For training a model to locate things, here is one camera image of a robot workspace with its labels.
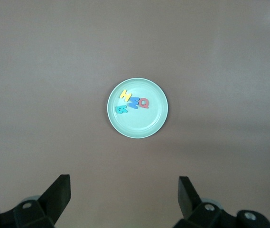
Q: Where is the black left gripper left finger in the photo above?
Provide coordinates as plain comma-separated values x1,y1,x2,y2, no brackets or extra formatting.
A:
0,174,71,228

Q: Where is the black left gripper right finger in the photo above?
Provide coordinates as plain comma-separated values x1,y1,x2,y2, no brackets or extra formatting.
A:
174,175,270,228

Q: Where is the red foam letter Q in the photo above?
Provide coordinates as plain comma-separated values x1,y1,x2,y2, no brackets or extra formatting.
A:
139,97,150,109

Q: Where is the blue foam letter W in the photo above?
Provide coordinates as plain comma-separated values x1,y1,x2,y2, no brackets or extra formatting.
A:
128,96,140,110

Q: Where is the teal foam letter R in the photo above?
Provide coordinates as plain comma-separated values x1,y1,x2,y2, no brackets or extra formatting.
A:
115,105,129,115

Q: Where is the yellow foam letter H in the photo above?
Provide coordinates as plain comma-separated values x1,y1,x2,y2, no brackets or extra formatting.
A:
120,89,132,102

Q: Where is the pale green plate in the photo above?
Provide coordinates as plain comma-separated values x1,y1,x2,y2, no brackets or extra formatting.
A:
107,77,169,139

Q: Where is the brown table cover sheet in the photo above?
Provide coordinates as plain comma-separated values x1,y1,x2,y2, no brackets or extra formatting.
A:
0,0,270,228

